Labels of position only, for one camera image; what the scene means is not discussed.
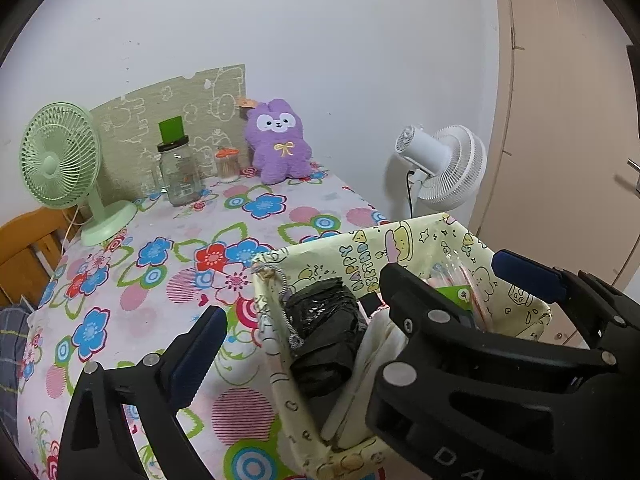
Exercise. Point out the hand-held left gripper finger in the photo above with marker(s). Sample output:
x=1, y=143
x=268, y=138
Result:
x=200, y=350

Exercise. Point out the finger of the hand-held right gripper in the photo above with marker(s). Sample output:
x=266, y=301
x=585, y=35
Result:
x=530, y=272
x=450, y=350

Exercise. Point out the clear plastic zip bag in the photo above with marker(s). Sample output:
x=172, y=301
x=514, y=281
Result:
x=480, y=300

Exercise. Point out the white plastic packet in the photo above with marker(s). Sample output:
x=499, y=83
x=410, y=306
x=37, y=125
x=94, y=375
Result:
x=370, y=360

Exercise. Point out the black plastic bag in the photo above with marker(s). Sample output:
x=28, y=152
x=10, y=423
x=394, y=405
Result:
x=325, y=330

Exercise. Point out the yellow printed cardboard box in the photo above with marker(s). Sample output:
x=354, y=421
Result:
x=350, y=255

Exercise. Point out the floral tablecloth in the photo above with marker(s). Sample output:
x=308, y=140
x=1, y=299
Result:
x=150, y=310

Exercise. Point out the white standing fan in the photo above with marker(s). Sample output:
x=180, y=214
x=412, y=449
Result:
x=450, y=175

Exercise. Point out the beige door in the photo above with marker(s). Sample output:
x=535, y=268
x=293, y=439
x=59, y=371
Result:
x=560, y=110

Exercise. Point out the glass jar with green lid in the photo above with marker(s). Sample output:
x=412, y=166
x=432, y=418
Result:
x=180, y=175

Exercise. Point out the toothpick jar with orange lid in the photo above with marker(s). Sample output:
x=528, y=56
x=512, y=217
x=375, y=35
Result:
x=227, y=167

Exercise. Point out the blue plaid blanket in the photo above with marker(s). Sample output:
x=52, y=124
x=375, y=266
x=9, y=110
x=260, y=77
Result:
x=12, y=350

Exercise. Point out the wooden chair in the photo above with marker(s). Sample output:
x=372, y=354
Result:
x=30, y=240

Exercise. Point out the purple plush bunny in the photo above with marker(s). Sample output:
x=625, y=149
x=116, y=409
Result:
x=280, y=155

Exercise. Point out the green desk fan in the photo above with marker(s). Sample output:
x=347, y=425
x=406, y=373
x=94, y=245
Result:
x=55, y=160

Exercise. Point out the green patterned board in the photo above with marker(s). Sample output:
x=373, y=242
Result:
x=150, y=105

